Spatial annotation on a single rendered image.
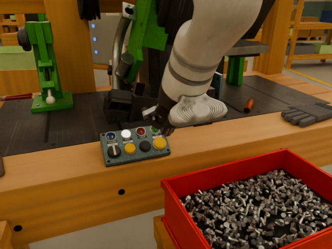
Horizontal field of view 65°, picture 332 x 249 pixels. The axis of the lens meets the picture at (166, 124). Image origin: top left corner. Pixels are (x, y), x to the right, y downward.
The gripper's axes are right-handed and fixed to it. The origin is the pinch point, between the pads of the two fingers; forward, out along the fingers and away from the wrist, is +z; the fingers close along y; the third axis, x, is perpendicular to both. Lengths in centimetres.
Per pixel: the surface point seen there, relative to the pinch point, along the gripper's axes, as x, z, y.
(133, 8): -41.3, 1.6, -2.3
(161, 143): 0.3, 6.0, 0.2
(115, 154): 1.0, 5.9, 10.9
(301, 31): -511, 446, -732
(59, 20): -61, 21, 19
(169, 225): 17.8, 6.4, 3.5
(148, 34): -30.5, 1.9, -4.3
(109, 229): -2, 122, 11
